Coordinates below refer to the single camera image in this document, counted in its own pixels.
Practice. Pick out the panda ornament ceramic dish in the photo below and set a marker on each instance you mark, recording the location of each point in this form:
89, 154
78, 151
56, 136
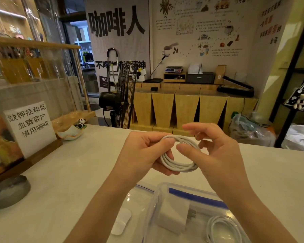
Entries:
71, 132

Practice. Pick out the person's left thumb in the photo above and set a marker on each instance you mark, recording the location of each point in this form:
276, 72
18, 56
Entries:
162, 141

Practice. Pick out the black sealing machine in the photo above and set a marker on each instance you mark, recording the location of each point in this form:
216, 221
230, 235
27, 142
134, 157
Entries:
235, 89

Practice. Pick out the black printer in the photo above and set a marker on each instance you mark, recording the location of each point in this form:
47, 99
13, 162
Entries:
200, 78

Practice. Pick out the black tote bag with plush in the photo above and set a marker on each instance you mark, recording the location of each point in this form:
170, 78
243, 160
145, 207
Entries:
300, 98

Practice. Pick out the brown paper bag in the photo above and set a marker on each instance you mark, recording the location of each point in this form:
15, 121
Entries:
220, 74

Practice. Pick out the wooden counter cabinet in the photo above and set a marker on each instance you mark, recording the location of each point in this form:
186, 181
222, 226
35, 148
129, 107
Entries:
187, 108

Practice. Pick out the person's left hand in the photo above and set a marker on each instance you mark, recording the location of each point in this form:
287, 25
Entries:
135, 154

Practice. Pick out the clear plastic storage box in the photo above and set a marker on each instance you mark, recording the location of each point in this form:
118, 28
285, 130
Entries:
200, 207

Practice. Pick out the white paper sheets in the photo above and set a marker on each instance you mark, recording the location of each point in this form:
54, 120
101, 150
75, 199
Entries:
194, 68

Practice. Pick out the white banner black lettering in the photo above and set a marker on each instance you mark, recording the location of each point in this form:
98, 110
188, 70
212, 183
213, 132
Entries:
116, 25

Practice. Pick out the illustrated wall poster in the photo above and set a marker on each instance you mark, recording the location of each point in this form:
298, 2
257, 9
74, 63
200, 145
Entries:
205, 30

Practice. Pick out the wooden glass display case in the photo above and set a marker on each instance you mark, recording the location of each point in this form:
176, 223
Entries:
35, 73

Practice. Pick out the wooden framed menu board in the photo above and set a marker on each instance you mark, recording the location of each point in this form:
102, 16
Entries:
5, 159

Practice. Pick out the white paper notice sign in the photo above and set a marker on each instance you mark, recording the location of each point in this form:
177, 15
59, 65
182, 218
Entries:
30, 127

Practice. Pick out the person's right thumb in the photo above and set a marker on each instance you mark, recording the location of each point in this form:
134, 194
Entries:
190, 153

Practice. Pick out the small white flat pad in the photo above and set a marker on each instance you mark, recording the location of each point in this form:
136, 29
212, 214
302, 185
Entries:
121, 221

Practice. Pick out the person's right forearm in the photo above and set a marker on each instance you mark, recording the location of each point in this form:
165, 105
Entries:
255, 220

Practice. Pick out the digital weighing scale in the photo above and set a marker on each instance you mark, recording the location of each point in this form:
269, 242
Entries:
174, 69

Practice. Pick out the black floor fan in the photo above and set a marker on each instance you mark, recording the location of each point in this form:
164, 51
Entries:
124, 98

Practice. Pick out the white plastic bag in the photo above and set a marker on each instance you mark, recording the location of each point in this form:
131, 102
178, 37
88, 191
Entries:
300, 139

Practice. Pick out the person's right hand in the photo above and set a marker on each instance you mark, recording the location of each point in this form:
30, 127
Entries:
223, 164

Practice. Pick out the small wooden shelf box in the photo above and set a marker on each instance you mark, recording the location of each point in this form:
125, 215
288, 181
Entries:
174, 77

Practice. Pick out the clear trash bag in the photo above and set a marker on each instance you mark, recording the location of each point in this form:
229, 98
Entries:
250, 131

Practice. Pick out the round metal tin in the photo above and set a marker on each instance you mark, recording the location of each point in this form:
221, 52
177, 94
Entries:
9, 192

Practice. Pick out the metal hand truck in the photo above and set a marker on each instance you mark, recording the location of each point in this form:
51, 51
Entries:
112, 70

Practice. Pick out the person's left forearm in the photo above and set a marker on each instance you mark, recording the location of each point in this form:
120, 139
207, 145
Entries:
101, 212

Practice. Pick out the black metal shelf rack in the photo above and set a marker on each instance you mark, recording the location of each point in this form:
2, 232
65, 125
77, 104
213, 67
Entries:
291, 86

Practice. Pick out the small black box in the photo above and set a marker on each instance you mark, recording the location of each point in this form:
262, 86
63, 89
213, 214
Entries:
154, 89

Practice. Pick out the white power adapter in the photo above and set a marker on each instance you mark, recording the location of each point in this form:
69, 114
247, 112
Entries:
173, 215

